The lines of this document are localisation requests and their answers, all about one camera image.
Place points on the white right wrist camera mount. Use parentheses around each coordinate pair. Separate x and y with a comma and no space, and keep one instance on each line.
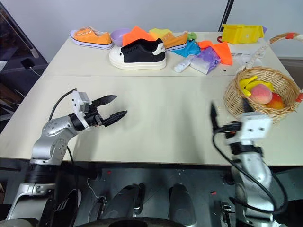
(255,127)

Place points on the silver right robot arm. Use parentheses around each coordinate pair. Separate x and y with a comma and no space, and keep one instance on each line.
(254,175)

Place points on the large orange cloth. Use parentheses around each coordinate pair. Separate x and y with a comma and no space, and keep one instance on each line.
(137,34)

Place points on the green cloth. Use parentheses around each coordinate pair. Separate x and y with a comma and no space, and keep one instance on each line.
(193,35)

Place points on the purple cloth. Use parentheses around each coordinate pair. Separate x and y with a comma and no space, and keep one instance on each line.
(265,29)

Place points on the white tissue pack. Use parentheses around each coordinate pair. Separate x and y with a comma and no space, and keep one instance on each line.
(200,65)

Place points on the pink peach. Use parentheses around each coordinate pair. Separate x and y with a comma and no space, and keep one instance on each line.
(260,94)

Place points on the white tube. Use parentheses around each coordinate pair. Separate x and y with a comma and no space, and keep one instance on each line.
(182,65)

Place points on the orange canvas sneaker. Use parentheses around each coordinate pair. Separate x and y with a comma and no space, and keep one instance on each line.
(92,37)
(176,41)

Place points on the yellow cloth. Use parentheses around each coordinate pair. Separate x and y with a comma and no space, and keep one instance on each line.
(159,33)

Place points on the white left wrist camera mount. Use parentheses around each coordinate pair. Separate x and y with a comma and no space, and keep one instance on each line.
(79,104)

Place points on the dark stick with white tip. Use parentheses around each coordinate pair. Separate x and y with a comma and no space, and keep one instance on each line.
(21,33)

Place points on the red yellow mango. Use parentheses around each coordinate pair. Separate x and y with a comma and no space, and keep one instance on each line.
(276,101)

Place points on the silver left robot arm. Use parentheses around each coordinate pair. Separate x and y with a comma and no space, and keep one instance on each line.
(50,144)

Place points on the black white sneaker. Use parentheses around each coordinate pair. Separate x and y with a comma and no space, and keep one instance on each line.
(139,55)

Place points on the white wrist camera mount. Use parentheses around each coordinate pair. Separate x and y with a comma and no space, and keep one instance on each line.
(255,127)
(79,104)

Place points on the yellow plastic bin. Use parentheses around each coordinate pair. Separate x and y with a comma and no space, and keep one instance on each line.
(241,33)

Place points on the purple plastic bag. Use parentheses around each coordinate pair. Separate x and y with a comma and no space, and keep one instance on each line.
(209,56)

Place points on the purple bowl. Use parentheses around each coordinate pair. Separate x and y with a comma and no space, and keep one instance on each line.
(119,36)

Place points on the small orange cloth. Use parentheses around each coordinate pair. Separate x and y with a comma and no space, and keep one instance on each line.
(204,43)

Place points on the orange triangular cloth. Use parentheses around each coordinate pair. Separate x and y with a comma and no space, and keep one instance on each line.
(225,53)

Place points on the dark rounded robot leg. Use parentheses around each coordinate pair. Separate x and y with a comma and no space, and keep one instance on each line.
(124,201)
(182,203)

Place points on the white printed paper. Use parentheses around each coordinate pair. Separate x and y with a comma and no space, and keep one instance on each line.
(243,56)

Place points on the black pole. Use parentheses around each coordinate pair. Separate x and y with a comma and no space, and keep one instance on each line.
(226,14)

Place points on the blue cloth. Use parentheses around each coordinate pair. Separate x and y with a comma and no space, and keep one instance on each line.
(189,48)

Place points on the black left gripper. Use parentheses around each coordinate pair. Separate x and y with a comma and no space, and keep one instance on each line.
(93,117)

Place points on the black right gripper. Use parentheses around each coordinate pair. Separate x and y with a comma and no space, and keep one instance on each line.
(230,130)

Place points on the yellow banana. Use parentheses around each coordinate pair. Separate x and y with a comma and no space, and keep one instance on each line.
(248,82)

